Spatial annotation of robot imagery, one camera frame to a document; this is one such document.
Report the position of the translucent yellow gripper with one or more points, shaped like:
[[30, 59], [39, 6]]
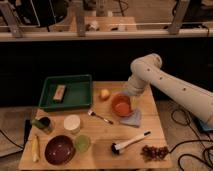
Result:
[[135, 102]]

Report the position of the yellow red apple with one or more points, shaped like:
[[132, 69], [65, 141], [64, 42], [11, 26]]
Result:
[[104, 94]]

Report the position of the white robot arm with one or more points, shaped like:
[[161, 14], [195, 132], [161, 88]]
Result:
[[147, 70]]

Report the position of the red orange bowl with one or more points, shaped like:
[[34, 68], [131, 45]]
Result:
[[121, 105]]

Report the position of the dark maroon bowl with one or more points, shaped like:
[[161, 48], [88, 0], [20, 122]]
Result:
[[59, 150]]

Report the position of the blue grey cloth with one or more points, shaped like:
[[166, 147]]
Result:
[[135, 118]]

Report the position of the black white brush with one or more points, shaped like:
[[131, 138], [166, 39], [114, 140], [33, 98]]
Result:
[[117, 147]]

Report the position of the bunch of dark grapes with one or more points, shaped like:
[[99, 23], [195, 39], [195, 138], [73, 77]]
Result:
[[152, 153]]

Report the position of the green plastic tray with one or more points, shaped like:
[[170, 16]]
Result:
[[78, 93]]

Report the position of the light green cup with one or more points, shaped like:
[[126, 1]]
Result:
[[82, 143]]

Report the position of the blue device on floor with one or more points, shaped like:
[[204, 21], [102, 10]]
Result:
[[203, 127]]

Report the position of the wooden block with sponge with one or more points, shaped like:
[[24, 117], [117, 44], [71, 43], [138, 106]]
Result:
[[59, 93]]

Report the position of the metal frame rail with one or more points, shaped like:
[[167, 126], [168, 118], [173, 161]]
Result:
[[53, 20]]

